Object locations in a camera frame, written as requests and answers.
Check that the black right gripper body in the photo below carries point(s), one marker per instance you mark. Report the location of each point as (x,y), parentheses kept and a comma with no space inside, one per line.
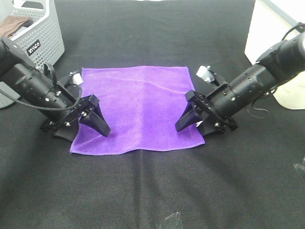
(217,103)

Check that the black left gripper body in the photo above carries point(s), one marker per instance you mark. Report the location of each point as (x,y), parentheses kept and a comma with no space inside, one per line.
(61,107)

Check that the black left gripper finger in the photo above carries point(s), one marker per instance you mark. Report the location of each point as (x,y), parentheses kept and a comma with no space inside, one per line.
(66,133)
(94,119)

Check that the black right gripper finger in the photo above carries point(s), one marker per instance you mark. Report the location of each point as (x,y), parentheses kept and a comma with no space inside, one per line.
(208,126)
(190,116)

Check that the purple microfiber towel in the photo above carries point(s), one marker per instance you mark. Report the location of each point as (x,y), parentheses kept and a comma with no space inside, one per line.
(141,105)

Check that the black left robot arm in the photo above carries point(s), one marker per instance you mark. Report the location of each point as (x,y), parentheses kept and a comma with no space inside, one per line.
(19,72)

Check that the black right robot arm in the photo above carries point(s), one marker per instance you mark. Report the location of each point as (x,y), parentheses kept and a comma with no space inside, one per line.
(276,66)

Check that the black table cloth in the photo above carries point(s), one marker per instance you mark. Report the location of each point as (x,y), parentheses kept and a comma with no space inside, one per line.
(243,179)

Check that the grey perforated plastic basket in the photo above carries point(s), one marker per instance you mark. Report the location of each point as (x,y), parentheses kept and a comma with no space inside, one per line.
(42,40)

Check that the clear tape piece bottom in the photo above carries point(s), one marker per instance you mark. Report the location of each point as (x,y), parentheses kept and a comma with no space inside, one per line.
(173,221)

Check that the clear tape piece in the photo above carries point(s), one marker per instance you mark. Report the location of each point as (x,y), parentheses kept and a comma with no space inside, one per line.
(300,167)
(173,221)

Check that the white plastic bin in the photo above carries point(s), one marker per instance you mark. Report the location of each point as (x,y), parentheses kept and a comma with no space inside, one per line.
(271,19)

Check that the clear tape piece right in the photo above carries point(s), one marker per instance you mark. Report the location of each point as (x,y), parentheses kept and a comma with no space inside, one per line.
(300,167)

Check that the brown cloth in basket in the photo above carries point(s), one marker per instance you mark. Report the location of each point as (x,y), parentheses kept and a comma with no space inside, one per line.
(11,24)

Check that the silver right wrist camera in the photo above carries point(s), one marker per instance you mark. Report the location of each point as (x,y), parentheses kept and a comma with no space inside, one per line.
(205,74)

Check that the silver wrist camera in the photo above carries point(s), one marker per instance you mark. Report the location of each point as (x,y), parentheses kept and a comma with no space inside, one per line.
(205,74)
(76,77)

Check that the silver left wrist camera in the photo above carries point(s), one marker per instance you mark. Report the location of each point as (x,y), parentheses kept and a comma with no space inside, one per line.
(76,77)

